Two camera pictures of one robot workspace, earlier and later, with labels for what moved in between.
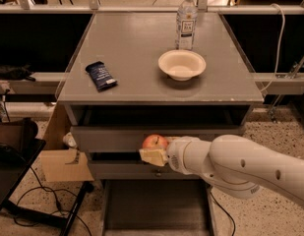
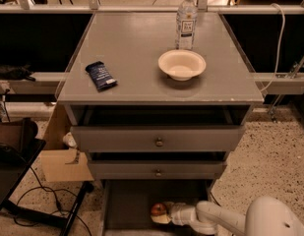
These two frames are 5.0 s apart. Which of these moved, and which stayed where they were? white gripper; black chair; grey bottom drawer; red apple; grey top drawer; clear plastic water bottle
Moved: red apple; white gripper
Stayed: black chair; grey bottom drawer; clear plastic water bottle; grey top drawer
